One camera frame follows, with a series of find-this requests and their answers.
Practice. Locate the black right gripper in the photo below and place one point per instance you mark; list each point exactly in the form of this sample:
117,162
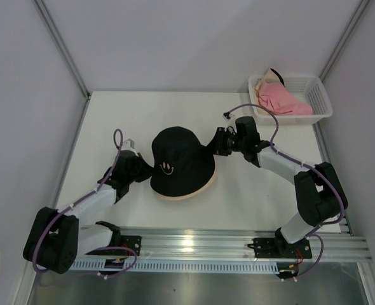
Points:
216,146

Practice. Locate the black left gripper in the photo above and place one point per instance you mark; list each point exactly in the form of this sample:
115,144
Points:
147,170

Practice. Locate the black bucket hat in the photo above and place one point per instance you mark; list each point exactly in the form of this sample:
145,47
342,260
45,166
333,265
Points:
177,150

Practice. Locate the cream bucket hat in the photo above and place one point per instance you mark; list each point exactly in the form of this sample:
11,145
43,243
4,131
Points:
176,188

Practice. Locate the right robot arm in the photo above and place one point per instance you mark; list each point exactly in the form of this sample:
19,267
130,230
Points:
320,198

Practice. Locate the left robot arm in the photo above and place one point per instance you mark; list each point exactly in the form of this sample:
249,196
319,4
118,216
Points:
58,237

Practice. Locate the white plastic basket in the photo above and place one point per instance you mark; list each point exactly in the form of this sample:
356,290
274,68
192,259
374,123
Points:
307,88

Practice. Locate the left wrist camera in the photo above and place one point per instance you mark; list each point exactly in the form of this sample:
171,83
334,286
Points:
129,145

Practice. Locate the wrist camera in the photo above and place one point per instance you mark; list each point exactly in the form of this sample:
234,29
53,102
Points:
229,117
129,145

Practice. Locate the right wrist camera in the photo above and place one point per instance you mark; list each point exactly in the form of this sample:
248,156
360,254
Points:
229,117

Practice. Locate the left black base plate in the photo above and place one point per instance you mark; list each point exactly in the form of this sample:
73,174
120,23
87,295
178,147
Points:
132,242

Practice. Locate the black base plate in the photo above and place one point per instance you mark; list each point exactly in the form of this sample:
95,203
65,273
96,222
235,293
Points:
278,248
132,242

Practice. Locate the white slotted cable duct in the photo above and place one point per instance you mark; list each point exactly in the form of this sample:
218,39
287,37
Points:
175,266

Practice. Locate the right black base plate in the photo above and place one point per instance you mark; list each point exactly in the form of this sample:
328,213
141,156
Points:
278,248

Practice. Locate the aluminium mounting rail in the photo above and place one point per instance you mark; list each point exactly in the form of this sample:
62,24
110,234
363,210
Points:
231,245

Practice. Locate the left aluminium frame post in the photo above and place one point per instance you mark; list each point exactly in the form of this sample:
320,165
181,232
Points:
61,46

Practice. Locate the aluminium frame post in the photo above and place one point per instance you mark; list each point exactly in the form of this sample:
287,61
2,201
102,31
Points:
350,29
61,46

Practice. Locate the right aluminium frame post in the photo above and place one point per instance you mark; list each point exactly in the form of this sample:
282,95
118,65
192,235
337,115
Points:
350,29

